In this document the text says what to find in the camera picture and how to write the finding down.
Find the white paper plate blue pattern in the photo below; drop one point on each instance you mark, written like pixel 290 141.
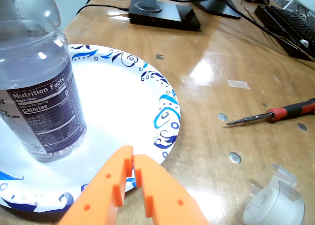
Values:
pixel 118 106

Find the clear tape dispenser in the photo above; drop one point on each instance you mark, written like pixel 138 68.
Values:
pixel 270 205

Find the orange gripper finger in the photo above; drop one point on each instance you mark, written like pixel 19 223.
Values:
pixel 98 193
pixel 167 200

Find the black computer keyboard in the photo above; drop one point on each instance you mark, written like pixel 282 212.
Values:
pixel 288 25

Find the black square monitor stand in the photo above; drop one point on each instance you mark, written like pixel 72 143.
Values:
pixel 172 15

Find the clear tape strip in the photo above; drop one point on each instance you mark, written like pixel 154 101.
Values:
pixel 238 84

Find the round silver metal disc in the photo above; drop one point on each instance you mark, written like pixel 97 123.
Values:
pixel 302 127
pixel 235 157
pixel 222 116

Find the red black screwdriver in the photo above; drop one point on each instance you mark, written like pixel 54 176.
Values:
pixel 290 109

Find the black angled monitor stand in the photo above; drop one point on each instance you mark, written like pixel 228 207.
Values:
pixel 216 6

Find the labelled water bottle printed cap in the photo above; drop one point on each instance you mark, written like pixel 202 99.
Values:
pixel 37 62

